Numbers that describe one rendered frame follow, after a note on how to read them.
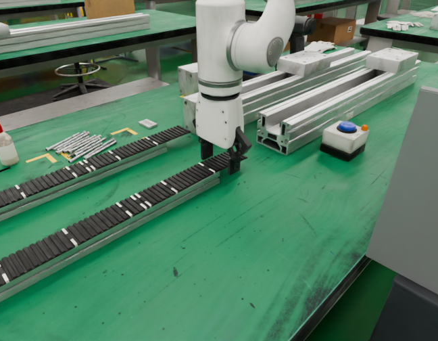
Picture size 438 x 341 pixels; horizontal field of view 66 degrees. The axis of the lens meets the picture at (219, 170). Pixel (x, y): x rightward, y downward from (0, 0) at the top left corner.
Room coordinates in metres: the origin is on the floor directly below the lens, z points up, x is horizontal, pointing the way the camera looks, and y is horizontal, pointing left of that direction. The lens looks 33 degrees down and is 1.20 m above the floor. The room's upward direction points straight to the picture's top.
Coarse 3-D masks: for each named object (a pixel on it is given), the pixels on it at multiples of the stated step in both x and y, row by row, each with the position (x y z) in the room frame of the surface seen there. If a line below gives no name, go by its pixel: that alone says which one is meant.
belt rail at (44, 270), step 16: (192, 192) 0.55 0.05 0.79; (160, 208) 0.50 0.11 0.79; (128, 224) 0.46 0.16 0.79; (96, 240) 0.41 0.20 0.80; (112, 240) 0.43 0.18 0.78; (64, 256) 0.37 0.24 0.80; (80, 256) 0.39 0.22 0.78; (32, 272) 0.34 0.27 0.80; (48, 272) 0.35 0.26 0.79; (0, 288) 0.31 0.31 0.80; (16, 288) 0.32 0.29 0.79
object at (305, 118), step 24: (360, 72) 1.12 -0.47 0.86; (408, 72) 1.20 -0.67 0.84; (312, 96) 0.91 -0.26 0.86; (336, 96) 0.90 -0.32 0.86; (360, 96) 0.96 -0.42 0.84; (384, 96) 1.09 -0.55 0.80; (264, 120) 0.79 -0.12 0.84; (288, 120) 0.74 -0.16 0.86; (312, 120) 0.79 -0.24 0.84; (336, 120) 0.87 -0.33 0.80; (264, 144) 0.77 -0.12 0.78; (288, 144) 0.72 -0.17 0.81
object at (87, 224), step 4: (80, 220) 0.44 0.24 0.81; (84, 220) 0.45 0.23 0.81; (88, 220) 0.44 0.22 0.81; (80, 224) 0.43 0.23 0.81; (84, 224) 0.43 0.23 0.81; (88, 224) 0.44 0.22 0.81; (92, 224) 0.43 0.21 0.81; (84, 228) 0.42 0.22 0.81; (88, 228) 0.42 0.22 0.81; (92, 228) 0.43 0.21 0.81; (96, 228) 0.42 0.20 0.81; (88, 232) 0.41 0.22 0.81; (92, 232) 0.41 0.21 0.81; (96, 232) 0.42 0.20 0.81; (100, 232) 0.41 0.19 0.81; (92, 236) 0.40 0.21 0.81
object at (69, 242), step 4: (56, 232) 0.41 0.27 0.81; (60, 232) 0.42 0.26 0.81; (64, 232) 0.41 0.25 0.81; (68, 232) 0.42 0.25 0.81; (56, 236) 0.41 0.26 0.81; (60, 236) 0.40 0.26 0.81; (64, 236) 0.41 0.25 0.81; (68, 236) 0.40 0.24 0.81; (72, 236) 0.41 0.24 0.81; (60, 240) 0.40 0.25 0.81; (64, 240) 0.39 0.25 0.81; (68, 240) 0.40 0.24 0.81; (72, 240) 0.39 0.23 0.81; (64, 244) 0.39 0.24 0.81; (68, 244) 0.39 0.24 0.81; (72, 244) 0.39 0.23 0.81; (76, 244) 0.39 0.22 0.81; (68, 248) 0.38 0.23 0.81; (72, 248) 0.38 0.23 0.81
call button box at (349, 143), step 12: (324, 132) 0.74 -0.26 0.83; (336, 132) 0.73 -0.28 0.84; (348, 132) 0.72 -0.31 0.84; (360, 132) 0.73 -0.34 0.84; (324, 144) 0.74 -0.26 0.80; (336, 144) 0.72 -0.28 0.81; (348, 144) 0.70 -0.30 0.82; (360, 144) 0.72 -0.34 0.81; (336, 156) 0.71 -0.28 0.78; (348, 156) 0.69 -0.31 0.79
